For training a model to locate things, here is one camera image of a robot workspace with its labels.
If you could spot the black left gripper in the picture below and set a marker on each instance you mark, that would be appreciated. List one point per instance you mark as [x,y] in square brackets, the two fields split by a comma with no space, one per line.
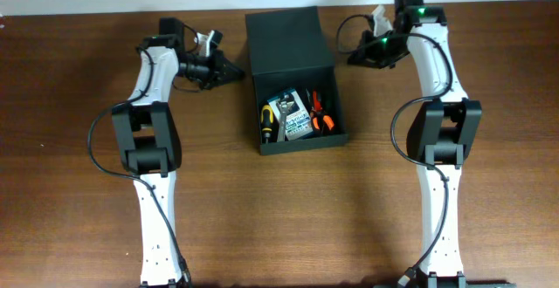
[219,71]

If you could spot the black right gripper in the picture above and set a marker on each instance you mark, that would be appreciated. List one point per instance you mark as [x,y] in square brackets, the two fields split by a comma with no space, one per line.
[367,51]

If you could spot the yellow black stubby screwdriver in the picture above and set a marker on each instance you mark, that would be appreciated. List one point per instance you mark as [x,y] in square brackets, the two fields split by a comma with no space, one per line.
[266,123]

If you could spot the silver adjustable wrench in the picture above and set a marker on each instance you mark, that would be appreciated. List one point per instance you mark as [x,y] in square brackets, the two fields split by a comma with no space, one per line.
[284,106]

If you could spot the red handled small cutting pliers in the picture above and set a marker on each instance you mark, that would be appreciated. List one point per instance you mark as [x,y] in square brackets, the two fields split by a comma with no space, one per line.
[315,100]

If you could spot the orange black long nose pliers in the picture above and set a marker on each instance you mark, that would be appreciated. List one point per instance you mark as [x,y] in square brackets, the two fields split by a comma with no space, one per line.
[321,123]

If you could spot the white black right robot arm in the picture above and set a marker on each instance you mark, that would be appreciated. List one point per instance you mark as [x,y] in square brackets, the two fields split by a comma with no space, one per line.
[441,136]

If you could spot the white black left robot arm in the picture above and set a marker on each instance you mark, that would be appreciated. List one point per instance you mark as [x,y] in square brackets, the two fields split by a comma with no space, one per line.
[149,144]

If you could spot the black open cardboard box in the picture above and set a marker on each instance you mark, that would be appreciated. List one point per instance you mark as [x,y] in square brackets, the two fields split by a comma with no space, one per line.
[287,49]

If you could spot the white blue screwdriver set box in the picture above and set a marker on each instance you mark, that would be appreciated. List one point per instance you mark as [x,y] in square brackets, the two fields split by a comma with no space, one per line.
[298,122]

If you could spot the black base plate bottom edge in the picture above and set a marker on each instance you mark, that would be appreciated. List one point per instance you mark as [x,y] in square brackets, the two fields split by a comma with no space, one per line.
[449,284]

